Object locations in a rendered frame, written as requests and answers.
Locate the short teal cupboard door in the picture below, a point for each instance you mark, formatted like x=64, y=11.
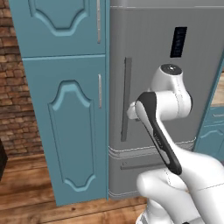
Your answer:
x=61, y=26

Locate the small teal cupboard door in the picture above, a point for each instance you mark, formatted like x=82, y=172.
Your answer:
x=212, y=141

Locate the tall teal cupboard door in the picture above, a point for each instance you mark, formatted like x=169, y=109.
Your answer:
x=70, y=131

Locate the black box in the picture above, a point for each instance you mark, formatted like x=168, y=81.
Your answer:
x=2, y=160

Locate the grey fridge drawer front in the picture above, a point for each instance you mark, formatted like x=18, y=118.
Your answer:
x=125, y=180

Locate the grey fridge door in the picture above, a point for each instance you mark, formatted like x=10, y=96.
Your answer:
x=145, y=43

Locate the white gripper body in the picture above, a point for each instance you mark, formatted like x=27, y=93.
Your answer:
x=131, y=110

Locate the teal drawer front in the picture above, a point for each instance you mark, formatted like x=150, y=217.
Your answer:
x=216, y=115

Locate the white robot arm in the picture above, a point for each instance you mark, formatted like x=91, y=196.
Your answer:
x=175, y=102

